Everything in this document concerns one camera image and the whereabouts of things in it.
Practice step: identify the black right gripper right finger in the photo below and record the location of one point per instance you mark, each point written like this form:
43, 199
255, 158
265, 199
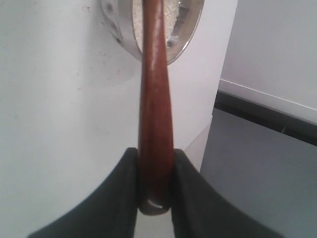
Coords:
198, 211

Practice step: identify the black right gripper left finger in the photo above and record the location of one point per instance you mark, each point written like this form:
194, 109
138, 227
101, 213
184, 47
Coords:
109, 212

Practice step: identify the brown wooden spoon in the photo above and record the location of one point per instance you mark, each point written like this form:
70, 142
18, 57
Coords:
155, 147

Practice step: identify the steel bowl of rice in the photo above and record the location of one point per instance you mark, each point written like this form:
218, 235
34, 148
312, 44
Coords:
125, 21

